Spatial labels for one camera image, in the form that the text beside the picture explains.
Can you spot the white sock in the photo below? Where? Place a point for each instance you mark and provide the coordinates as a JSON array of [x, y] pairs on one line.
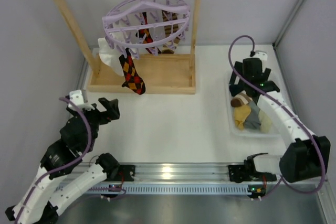
[[112, 54]]

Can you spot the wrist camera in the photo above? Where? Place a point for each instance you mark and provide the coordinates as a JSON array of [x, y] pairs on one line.
[[78, 98], [262, 55]]

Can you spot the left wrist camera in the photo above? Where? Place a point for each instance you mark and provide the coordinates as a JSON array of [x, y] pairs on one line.
[[78, 98]]

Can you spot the white plastic basket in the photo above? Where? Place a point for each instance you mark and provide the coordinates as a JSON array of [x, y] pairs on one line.
[[272, 133]]

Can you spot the argyle sock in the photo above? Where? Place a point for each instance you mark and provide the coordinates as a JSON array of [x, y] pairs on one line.
[[132, 80], [145, 35]]

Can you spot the navy sock in basket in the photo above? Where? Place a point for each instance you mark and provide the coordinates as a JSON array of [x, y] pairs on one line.
[[235, 89]]

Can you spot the purple round clip hanger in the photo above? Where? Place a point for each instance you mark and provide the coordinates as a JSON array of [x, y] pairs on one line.
[[167, 20]]

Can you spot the white slotted cable duct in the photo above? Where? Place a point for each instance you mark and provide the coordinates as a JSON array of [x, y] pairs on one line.
[[178, 189]]

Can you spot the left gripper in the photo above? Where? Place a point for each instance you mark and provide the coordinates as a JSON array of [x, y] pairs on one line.
[[101, 114]]

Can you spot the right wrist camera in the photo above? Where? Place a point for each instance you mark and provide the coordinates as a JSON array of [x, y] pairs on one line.
[[262, 55]]

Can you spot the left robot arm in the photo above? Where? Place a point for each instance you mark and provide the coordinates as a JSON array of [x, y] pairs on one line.
[[43, 203]]

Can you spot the mustard yellow sock in basket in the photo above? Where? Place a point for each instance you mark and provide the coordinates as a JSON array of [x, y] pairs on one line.
[[241, 113]]

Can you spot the aluminium mounting rail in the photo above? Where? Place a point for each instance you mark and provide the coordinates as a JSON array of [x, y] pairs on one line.
[[177, 173]]

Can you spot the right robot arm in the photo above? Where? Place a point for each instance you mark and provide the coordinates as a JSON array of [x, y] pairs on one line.
[[306, 155]]

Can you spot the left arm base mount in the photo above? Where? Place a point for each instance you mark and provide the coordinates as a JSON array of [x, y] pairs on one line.
[[123, 174]]

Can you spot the pale yellow sock in basket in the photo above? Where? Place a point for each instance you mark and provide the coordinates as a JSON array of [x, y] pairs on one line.
[[265, 122]]

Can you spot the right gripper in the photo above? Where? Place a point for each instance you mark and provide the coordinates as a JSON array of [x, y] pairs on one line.
[[237, 77]]

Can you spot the wooden hanger rack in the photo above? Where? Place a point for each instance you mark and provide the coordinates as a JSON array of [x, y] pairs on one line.
[[170, 72]]

